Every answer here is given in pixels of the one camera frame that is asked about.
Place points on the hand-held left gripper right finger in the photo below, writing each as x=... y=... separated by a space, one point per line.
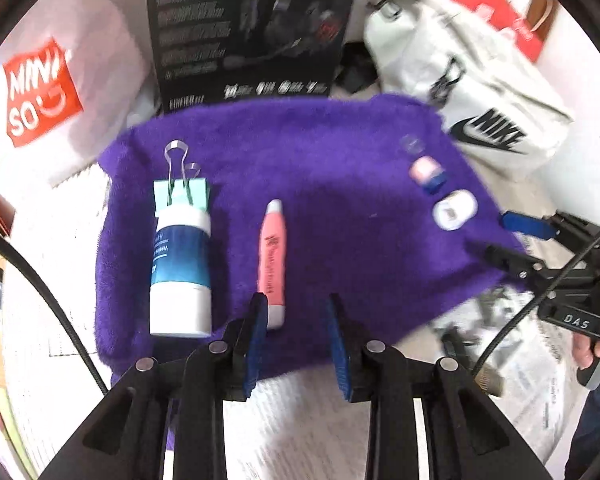
x=340 y=350

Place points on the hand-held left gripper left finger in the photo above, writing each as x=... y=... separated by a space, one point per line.
x=252 y=345

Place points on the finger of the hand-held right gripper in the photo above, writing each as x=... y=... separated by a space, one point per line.
x=510 y=257
x=525 y=223

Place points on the white rounded case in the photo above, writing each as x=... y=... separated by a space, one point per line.
x=454 y=210

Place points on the pink tube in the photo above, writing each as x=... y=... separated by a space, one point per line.
x=272 y=255

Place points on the white and blue bottle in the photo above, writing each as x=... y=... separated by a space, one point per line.
x=180 y=270

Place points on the pink and blue eraser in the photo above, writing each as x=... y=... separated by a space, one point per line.
x=427 y=174

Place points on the clear plastic cap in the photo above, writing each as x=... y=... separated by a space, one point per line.
x=411 y=144

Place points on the green binder clip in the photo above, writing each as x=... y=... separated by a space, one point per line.
x=185 y=195

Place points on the person's right hand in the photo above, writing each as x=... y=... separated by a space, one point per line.
x=586 y=352

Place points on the person's blue trousers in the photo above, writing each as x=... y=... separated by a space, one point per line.
x=595 y=435

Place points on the purple towel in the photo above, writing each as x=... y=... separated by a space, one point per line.
x=330 y=185

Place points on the grey waist bag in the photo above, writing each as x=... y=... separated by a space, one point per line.
x=430 y=50

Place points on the dark cloth item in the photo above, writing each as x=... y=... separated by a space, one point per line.
x=355 y=72

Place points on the black headphone box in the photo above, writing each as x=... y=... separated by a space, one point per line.
x=205 y=35

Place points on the white plastic shopping bag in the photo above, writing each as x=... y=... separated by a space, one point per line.
x=95 y=60

